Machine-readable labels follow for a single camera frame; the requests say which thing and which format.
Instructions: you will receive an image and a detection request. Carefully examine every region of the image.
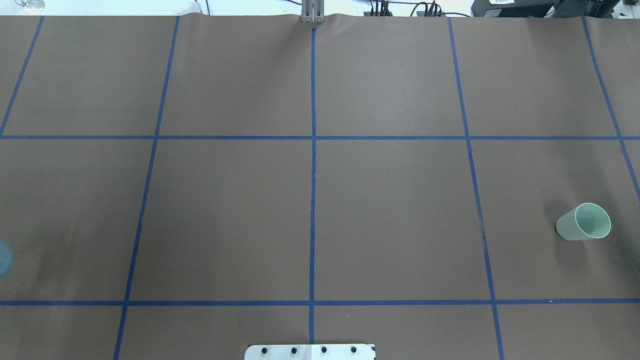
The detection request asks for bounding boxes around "aluminium frame post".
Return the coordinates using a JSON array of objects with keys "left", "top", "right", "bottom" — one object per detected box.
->
[{"left": 299, "top": 0, "right": 326, "bottom": 24}]

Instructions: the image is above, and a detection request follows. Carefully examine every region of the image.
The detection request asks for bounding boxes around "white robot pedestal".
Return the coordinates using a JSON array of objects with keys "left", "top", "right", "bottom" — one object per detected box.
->
[{"left": 244, "top": 343, "right": 377, "bottom": 360}]

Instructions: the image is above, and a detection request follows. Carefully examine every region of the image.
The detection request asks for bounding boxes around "clear plastic tape dispenser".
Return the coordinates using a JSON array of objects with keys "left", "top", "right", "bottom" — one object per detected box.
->
[{"left": 14, "top": 0, "right": 46, "bottom": 16}]

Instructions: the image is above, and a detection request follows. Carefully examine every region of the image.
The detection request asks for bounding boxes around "green plastic cup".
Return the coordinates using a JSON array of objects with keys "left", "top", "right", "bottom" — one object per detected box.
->
[{"left": 555, "top": 202, "right": 611, "bottom": 241}]

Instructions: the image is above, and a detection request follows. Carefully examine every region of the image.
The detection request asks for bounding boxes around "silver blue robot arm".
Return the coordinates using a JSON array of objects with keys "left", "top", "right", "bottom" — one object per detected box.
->
[{"left": 0, "top": 239, "right": 14, "bottom": 278}]

